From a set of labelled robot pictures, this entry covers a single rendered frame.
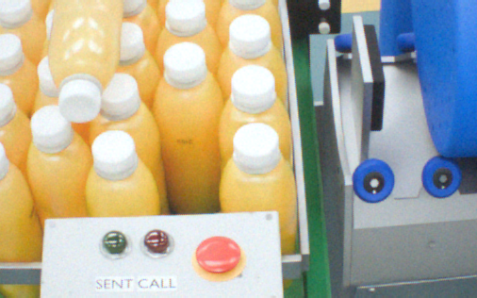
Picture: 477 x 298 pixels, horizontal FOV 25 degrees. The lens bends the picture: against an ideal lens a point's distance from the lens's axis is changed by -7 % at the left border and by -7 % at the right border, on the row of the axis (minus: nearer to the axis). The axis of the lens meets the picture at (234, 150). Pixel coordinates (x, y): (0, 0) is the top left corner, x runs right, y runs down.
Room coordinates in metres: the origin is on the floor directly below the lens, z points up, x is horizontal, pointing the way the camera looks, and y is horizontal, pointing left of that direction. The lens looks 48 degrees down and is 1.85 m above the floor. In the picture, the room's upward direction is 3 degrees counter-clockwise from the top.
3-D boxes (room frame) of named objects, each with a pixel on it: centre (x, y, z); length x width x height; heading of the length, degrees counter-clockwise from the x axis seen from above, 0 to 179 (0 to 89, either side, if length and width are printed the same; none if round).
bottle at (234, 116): (0.74, -0.02, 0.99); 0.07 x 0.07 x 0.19
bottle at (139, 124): (0.74, 0.10, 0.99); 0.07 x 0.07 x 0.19
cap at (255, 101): (0.74, -0.02, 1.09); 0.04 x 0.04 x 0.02
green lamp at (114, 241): (0.56, 0.10, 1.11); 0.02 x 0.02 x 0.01
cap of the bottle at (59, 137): (0.71, 0.17, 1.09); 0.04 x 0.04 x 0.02
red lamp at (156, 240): (0.56, 0.07, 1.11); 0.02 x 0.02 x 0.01
